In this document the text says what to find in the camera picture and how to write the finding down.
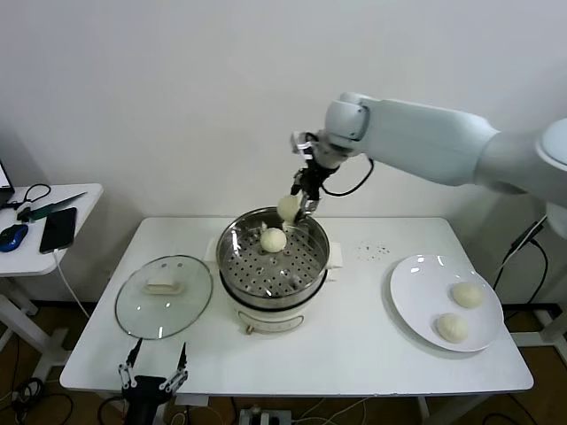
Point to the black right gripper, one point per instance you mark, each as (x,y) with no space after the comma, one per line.
(314,177)

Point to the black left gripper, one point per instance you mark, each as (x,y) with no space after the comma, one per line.
(144,394)

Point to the white steamed baozi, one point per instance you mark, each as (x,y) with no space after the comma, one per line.
(288,209)
(272,241)
(466,294)
(452,327)

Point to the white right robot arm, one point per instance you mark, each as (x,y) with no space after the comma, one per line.
(434,141)

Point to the stainless steel steamer basket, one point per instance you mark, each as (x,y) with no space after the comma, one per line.
(266,274)

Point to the grey floor power strip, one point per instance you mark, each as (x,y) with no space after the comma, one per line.
(266,417)

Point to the cream electric cooking pot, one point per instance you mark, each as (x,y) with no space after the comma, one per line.
(270,319)

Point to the white round plate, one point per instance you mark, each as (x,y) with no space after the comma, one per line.
(421,292)

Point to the white work table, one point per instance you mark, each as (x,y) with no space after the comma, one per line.
(345,354)

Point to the white side table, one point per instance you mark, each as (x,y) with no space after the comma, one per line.
(26,263)

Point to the black smartphone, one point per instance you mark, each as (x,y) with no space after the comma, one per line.
(59,230)

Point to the dark green flat blade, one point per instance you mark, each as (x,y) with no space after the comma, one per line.
(53,207)

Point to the blue computer mouse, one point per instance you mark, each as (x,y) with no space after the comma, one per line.
(13,238)

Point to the open laptop screen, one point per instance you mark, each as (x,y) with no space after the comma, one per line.
(5,190)

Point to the white shelf table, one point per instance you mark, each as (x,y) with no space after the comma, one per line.
(531,338)

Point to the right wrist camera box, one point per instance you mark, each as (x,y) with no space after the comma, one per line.
(303,141)

